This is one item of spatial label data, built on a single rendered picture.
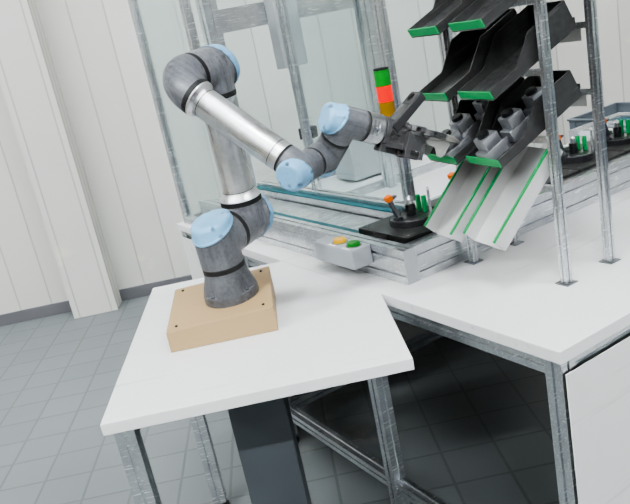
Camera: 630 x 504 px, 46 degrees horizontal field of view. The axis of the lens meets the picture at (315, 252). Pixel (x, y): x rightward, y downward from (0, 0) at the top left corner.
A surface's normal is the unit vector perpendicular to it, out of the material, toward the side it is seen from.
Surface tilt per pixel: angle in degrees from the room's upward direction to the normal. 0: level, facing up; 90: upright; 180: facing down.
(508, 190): 45
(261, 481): 90
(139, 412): 0
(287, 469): 90
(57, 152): 90
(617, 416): 90
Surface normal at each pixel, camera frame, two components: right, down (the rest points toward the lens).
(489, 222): -0.77, -0.46
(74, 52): 0.08, 0.29
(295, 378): -0.19, -0.94
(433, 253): 0.54, 0.15
